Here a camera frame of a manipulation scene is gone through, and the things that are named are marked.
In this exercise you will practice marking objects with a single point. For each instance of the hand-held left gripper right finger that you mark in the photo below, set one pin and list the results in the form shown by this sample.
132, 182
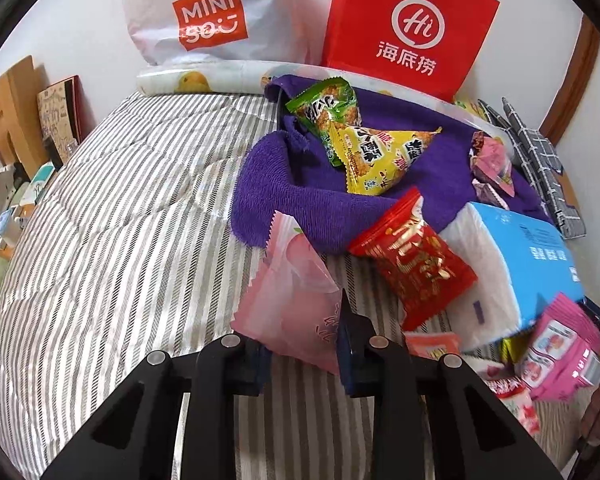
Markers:
352, 360

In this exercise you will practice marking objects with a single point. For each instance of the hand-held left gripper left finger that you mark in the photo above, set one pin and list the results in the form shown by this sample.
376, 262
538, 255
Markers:
215, 375

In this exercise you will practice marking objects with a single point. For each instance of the white strawberry snack packet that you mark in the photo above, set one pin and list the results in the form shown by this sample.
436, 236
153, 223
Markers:
517, 400

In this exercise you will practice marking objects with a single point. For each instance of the pale pink peach packet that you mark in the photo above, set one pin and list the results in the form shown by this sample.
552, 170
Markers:
290, 295

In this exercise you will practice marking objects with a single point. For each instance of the red snack packet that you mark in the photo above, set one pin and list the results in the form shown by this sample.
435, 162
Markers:
415, 265

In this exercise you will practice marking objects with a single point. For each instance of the small pink snack packet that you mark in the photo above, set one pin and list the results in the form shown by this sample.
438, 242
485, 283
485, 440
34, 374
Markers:
492, 157
490, 195

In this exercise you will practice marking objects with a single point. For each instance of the purple towel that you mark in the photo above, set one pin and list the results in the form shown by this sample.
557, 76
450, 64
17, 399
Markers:
290, 200

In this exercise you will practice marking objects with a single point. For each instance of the yellow snack packet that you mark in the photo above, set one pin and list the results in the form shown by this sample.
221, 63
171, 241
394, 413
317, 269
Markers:
380, 155

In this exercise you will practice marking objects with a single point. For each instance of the green snack packet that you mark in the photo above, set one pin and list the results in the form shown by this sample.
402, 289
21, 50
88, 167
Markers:
325, 105

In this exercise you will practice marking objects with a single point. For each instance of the small orange packet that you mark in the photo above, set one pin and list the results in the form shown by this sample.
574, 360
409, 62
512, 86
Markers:
432, 345

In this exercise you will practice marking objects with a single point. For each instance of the blue tissue pack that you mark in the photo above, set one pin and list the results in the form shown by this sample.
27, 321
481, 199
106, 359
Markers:
525, 255

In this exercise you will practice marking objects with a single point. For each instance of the checked cloth with star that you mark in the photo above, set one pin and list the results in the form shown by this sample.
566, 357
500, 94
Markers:
545, 170

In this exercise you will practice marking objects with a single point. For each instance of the striped mattress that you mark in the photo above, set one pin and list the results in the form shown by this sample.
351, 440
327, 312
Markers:
130, 210

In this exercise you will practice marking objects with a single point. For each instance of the yellow chip bag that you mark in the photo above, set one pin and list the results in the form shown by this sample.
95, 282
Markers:
467, 107

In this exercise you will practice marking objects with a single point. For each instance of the small white teal box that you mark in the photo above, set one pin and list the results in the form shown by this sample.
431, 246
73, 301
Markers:
40, 182

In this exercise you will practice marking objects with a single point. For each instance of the fruit-printed paper roll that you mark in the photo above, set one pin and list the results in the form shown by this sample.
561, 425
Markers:
205, 77

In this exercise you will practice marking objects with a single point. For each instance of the red paper bag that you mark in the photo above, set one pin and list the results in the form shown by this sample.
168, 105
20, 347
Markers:
410, 30

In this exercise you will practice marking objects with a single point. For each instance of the white plastic shopping bag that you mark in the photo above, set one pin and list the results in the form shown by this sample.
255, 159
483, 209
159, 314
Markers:
205, 15

